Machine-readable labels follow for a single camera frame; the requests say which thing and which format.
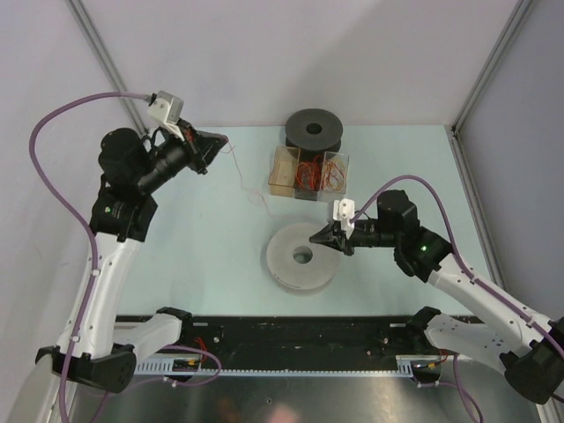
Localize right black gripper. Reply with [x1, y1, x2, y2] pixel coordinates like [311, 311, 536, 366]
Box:
[309, 219, 399, 256]

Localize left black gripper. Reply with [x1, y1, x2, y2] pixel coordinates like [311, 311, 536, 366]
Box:
[136, 118, 228, 193]

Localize pink thin wire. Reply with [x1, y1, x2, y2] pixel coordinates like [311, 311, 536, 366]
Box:
[218, 139, 274, 218]

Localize white spool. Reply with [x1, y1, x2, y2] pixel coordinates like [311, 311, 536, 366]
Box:
[266, 222, 340, 295]

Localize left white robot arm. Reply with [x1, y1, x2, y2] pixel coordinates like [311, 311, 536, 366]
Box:
[36, 122, 228, 394]

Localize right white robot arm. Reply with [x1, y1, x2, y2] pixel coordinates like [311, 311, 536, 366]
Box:
[309, 190, 563, 404]

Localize clear plastic box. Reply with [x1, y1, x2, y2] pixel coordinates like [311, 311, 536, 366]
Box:
[318, 152, 349, 203]

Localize amber plastic box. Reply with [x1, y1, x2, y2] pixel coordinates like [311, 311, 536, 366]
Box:
[268, 145, 301, 197]

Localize dark middle box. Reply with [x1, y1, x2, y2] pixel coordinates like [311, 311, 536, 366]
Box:
[293, 149, 323, 201]

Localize black spool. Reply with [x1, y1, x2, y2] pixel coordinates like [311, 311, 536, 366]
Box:
[285, 108, 344, 152]

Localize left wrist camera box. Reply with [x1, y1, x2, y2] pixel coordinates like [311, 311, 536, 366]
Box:
[147, 91, 184, 137]

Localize orange wire bundle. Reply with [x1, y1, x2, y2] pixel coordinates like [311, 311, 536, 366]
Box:
[323, 160, 349, 193]

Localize red wire bundle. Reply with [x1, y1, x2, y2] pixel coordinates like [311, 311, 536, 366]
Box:
[293, 160, 325, 193]

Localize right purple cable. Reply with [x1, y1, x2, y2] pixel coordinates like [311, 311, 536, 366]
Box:
[350, 174, 564, 422]

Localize purple cable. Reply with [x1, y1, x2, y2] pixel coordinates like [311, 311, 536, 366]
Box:
[28, 92, 224, 423]
[350, 174, 564, 422]

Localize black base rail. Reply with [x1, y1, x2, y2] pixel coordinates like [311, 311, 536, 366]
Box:
[116, 313, 446, 372]

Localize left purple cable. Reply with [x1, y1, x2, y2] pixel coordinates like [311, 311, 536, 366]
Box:
[28, 92, 224, 423]

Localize white slotted cable duct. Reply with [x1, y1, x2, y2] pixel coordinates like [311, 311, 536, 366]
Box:
[134, 356, 413, 378]

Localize left aluminium frame post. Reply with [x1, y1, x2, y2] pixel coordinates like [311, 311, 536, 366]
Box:
[64, 0, 146, 133]

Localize aluminium frame post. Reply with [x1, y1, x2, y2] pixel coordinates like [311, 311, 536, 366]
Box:
[64, 0, 146, 133]
[450, 0, 538, 134]

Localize right aluminium frame post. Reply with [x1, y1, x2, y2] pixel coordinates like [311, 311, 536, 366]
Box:
[450, 0, 538, 134]

